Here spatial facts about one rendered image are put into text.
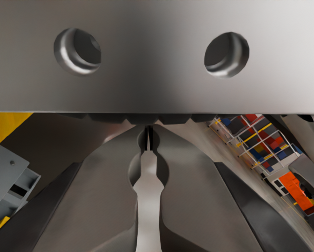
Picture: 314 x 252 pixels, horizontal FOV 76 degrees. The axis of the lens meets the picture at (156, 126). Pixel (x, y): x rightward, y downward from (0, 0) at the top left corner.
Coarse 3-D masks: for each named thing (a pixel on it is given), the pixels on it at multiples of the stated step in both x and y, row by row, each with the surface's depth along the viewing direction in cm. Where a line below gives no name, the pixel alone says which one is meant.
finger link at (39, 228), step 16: (64, 176) 8; (48, 192) 7; (64, 192) 7; (32, 208) 7; (48, 208) 7; (16, 224) 6; (32, 224) 6; (0, 240) 6; (16, 240) 6; (32, 240) 6
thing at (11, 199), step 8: (24, 176) 56; (32, 176) 57; (40, 176) 57; (16, 184) 51; (24, 184) 55; (32, 184) 56; (8, 192) 49; (16, 192) 49; (24, 192) 50; (8, 200) 48; (16, 200) 49; (24, 200) 50; (0, 208) 47; (8, 208) 48; (16, 208) 49; (0, 216) 46; (8, 216) 47; (0, 224) 43
